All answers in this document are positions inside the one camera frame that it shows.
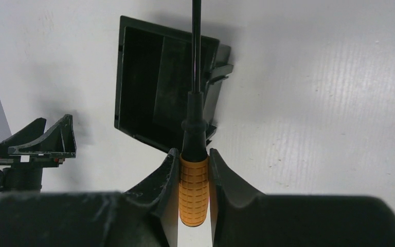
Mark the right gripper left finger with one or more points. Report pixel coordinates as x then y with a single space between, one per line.
145 215

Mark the orange-handled black screwdriver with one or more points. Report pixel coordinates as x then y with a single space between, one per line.
193 178

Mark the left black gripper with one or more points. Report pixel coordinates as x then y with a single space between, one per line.
58 142

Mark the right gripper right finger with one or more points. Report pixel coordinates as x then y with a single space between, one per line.
241 215

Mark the black plastic bin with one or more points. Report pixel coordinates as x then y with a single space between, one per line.
153 80

